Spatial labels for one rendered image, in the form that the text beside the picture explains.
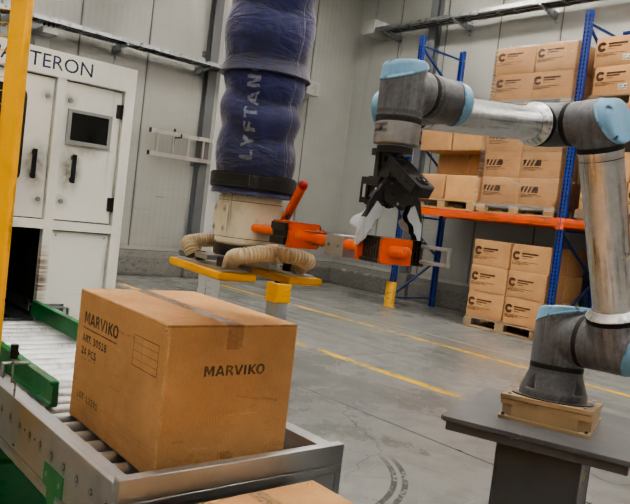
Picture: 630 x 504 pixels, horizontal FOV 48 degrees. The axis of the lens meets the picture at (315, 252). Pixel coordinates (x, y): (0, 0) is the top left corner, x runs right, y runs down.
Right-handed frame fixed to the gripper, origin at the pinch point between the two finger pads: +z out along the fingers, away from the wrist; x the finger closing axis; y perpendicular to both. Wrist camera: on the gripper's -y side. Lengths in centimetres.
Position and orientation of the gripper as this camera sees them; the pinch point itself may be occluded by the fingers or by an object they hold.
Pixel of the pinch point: (389, 249)
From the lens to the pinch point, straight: 137.2
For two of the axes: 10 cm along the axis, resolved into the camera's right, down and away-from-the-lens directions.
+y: -5.2, -1.0, 8.5
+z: -1.2, 9.9, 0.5
